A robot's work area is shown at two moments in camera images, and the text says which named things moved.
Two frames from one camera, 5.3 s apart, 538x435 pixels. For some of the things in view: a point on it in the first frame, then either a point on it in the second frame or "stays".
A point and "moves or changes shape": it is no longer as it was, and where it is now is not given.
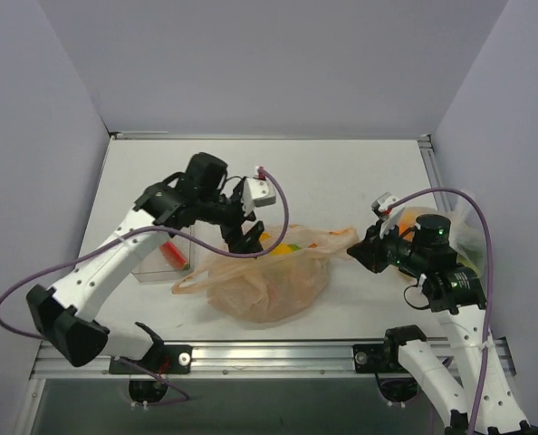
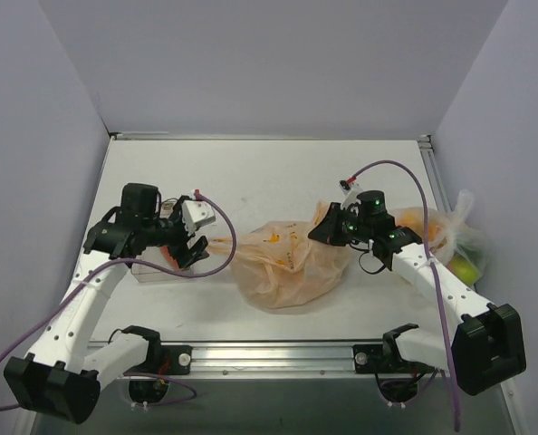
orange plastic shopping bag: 291,279 moves or changes shape
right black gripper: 373,249 -> 337,225
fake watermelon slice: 174,256 stays
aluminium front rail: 257,361 stays
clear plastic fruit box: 168,260 stays
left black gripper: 238,217 -> 178,235
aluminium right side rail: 428,147 stays
